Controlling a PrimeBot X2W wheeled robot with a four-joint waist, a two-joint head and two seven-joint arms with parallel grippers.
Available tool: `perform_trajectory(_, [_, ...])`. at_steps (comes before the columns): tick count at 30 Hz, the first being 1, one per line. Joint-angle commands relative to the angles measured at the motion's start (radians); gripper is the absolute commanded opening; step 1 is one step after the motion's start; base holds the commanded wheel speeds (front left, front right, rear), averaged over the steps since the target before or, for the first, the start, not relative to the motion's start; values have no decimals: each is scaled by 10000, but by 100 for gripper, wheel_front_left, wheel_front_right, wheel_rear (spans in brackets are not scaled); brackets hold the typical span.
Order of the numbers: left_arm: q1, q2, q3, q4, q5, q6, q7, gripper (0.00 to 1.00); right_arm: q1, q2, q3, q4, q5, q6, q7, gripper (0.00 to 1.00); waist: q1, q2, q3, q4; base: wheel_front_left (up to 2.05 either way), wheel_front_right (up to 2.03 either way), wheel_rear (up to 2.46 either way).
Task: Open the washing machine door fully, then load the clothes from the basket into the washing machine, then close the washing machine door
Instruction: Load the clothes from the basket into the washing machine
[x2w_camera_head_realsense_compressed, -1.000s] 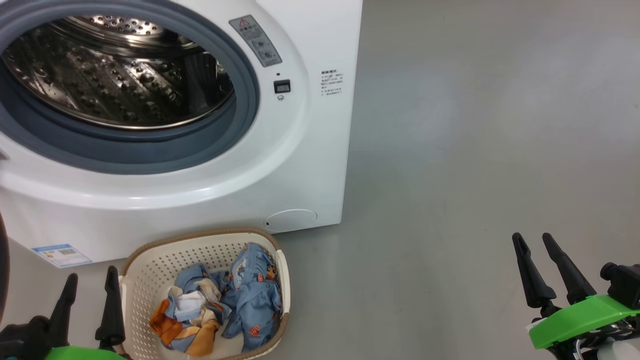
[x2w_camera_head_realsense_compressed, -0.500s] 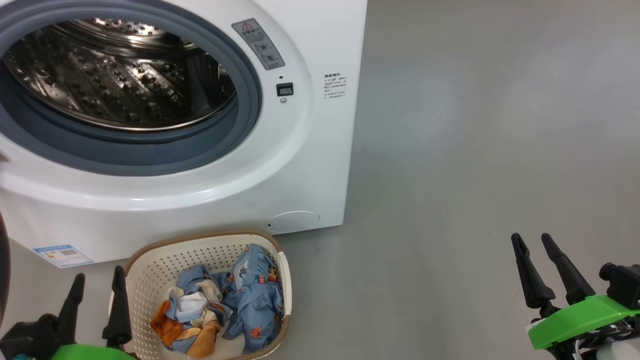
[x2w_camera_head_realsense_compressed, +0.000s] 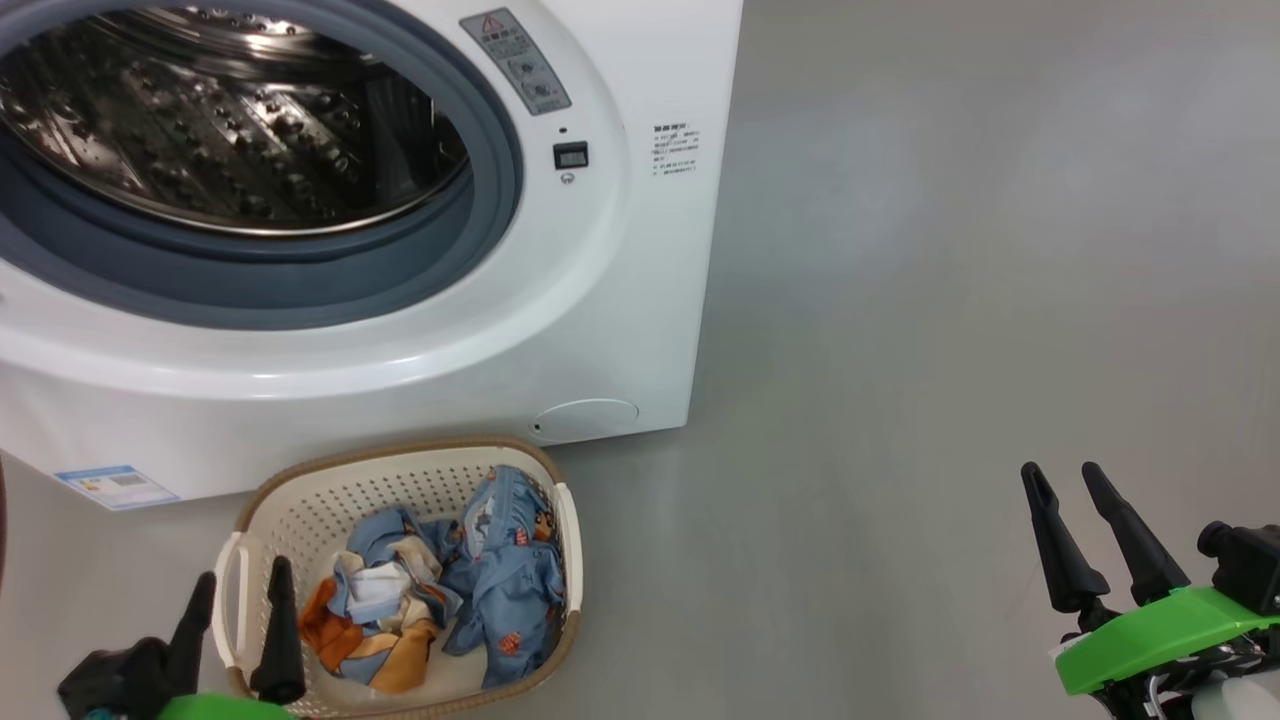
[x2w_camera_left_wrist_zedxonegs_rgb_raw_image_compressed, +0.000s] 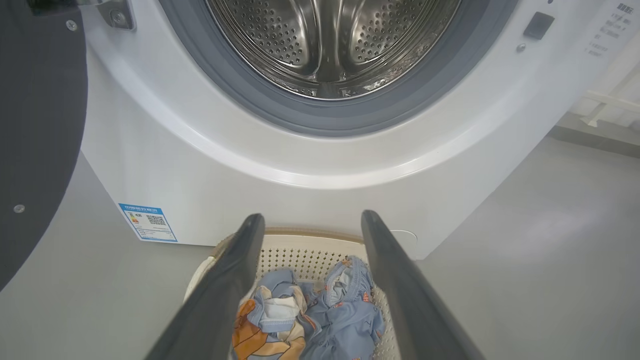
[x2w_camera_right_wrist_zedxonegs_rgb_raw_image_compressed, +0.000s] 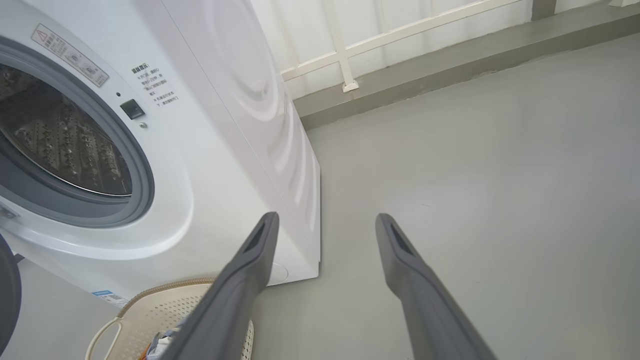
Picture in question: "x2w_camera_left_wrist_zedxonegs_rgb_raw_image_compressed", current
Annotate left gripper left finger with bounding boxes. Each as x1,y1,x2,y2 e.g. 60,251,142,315
145,214,266,360

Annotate white metal railing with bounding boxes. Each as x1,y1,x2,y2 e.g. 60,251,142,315
570,65,640,131

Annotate black door latch socket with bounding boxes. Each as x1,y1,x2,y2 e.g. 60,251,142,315
523,12,556,41

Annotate white front-load washing machine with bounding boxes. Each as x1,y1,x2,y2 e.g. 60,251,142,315
80,0,640,261

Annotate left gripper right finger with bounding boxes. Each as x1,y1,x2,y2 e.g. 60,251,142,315
361,210,486,360

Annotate dark round washer door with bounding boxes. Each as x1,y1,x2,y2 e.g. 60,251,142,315
0,0,89,292

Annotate steel perforated washer drum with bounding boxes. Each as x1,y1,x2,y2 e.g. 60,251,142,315
206,0,462,101

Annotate round white filter cover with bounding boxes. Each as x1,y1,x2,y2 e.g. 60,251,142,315
390,229,418,247

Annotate blue garment with orange prints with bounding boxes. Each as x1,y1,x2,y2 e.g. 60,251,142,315
300,256,386,360

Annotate blue orange white garment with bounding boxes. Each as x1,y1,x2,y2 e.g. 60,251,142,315
231,268,321,360

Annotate blue energy label sticker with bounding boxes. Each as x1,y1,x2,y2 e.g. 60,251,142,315
118,203,178,243

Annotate metal door hinge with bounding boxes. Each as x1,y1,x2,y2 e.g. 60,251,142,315
95,0,137,31

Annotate cream perforated laundry basket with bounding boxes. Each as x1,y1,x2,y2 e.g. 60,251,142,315
184,229,401,360

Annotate grey rubber door gasket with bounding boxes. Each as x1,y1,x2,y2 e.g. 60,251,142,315
159,0,518,137

